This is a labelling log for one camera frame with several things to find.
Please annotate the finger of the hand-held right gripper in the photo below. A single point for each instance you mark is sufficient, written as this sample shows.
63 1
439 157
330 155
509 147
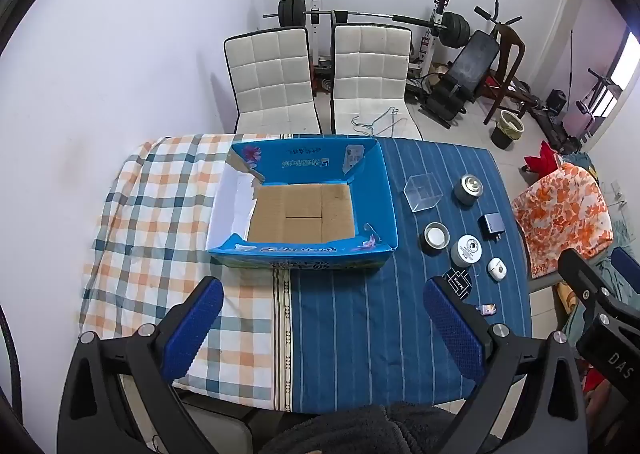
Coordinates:
587 284
627 271

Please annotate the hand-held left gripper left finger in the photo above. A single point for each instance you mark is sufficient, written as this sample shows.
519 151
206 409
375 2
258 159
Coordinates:
197 329

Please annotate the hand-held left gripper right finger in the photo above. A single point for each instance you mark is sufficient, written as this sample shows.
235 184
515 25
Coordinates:
455 334

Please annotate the black square box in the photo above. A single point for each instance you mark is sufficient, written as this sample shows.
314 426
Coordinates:
457 281

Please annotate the white earbuds case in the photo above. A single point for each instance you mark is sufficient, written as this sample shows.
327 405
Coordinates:
496 269

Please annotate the white round jar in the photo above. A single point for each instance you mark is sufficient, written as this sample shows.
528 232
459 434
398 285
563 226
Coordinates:
466 251

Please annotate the round silver tin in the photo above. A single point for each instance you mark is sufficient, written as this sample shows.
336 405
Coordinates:
435 237

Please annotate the dark charger adapter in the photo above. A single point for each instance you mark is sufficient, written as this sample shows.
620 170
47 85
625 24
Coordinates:
491 226

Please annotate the silver tin can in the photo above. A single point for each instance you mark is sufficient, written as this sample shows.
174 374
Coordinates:
468 191

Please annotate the clear plastic box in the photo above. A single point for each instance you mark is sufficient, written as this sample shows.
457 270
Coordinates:
422 194

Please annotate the blue cardboard box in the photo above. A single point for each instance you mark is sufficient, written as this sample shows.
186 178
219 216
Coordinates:
300 216

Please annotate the red fabric item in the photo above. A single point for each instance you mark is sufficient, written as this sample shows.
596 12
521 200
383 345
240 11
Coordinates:
595 379

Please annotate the teal cloth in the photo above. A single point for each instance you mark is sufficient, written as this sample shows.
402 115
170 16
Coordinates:
617 229

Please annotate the orange floral cloth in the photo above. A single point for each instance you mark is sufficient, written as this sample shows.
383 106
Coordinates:
565 214

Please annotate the blue striped cloth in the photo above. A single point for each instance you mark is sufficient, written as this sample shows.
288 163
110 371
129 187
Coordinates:
360 324

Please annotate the orange and teal plaid blanket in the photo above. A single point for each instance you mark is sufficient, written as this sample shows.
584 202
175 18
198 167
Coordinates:
150 214

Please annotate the dark fleece clothing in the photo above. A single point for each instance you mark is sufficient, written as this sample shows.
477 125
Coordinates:
370 429

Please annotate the red cloth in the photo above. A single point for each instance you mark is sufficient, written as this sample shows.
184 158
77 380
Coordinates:
547 158

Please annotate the black floor exercise machine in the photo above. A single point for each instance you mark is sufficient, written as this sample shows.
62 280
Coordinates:
557 131

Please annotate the dark trash bin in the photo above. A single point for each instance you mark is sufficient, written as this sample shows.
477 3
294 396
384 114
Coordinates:
505 131

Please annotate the small black speaker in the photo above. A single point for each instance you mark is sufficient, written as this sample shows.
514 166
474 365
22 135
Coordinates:
556 101

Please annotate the exercise bike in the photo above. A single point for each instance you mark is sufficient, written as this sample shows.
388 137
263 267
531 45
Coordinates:
597 83

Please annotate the window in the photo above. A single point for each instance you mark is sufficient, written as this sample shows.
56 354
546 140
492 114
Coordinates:
622 58

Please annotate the thin black pole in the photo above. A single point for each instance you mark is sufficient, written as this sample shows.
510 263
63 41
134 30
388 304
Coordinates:
570 63

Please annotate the brown wooden chair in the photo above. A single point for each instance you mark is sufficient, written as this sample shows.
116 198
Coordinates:
515 46

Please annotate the black weight bench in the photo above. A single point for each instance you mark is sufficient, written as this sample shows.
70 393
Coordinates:
472 58

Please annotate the white quilted chair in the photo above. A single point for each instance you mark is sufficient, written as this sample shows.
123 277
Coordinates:
270 73
370 68

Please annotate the white barbell rack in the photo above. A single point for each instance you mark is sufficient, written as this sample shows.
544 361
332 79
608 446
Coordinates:
316 28

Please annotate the black barbell with plates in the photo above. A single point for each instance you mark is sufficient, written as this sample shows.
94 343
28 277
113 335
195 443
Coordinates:
292 11

